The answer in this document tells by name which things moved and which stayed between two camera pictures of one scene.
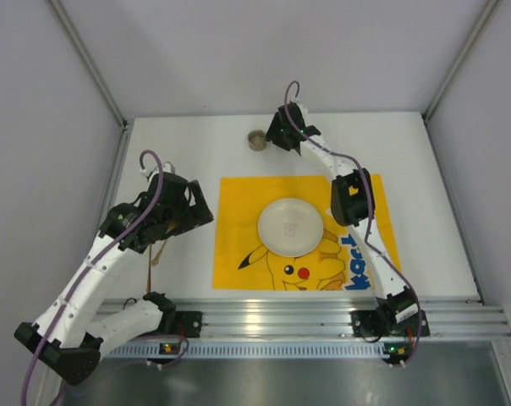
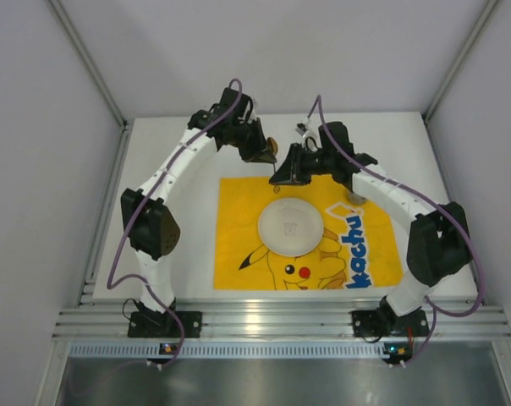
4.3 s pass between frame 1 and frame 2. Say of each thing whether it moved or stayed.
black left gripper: moved
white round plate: stayed
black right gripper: moved
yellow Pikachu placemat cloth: stayed
